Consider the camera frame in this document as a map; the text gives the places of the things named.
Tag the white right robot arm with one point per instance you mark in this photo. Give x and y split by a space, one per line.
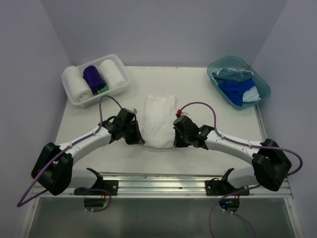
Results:
268 165

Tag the aluminium rail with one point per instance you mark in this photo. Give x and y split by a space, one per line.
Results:
172 186

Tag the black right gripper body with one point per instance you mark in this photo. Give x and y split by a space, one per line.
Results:
186 138

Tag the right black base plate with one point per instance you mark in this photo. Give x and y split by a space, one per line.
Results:
216 187

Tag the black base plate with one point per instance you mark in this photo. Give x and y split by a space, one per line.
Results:
216 187
101 187

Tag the teal plastic bin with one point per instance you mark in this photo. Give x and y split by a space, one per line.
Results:
239 64

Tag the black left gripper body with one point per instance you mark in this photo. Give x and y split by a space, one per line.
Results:
125 129

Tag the large white rolled towel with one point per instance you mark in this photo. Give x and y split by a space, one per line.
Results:
75 85

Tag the purple towel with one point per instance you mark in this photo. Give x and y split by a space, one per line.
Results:
93 78

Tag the white plastic basket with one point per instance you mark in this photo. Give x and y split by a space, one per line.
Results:
111 92

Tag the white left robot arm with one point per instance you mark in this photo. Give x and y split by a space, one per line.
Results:
54 167

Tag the green rolled towel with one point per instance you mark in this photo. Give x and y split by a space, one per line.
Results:
104 89

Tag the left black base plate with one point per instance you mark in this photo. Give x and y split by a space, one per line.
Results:
101 187

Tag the denim blue cloth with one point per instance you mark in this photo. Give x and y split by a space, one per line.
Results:
230 74

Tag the light blue towel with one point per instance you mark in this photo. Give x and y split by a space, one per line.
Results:
251 96

